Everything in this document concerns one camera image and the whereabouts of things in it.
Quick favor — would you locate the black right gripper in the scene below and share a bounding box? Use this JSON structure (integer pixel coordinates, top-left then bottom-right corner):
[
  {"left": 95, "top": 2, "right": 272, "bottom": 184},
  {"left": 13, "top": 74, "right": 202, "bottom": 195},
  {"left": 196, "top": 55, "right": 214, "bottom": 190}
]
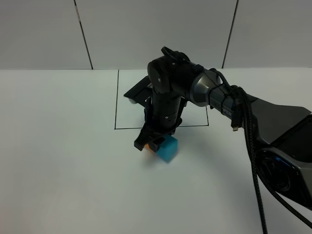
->
[{"left": 134, "top": 87, "right": 181, "bottom": 152}]

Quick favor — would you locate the blue block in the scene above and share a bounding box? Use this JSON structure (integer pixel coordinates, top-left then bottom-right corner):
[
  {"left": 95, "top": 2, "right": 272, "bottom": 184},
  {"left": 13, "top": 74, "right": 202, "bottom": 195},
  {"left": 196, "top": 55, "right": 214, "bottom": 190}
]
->
[{"left": 156, "top": 135, "right": 178, "bottom": 163}]

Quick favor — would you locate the orange block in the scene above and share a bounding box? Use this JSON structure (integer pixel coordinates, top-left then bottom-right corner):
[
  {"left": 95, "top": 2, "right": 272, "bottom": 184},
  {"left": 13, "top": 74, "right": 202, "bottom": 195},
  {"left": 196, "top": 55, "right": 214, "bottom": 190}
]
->
[{"left": 144, "top": 144, "right": 156, "bottom": 153}]

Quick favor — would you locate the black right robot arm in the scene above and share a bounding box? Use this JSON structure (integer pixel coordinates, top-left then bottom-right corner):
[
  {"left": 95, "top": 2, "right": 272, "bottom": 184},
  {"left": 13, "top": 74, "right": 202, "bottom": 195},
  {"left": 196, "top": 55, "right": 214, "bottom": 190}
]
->
[{"left": 126, "top": 56, "right": 312, "bottom": 208}]

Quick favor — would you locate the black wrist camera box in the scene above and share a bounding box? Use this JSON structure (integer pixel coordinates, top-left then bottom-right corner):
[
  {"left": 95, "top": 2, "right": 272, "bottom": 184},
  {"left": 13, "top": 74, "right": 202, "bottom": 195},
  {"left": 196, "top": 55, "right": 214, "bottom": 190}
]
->
[{"left": 124, "top": 76, "right": 152, "bottom": 107}]

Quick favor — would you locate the black braided cable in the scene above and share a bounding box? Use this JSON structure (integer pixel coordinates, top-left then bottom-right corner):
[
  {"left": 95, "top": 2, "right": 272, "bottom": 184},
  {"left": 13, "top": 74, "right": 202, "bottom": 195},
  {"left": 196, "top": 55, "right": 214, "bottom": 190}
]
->
[{"left": 160, "top": 46, "right": 312, "bottom": 234}]

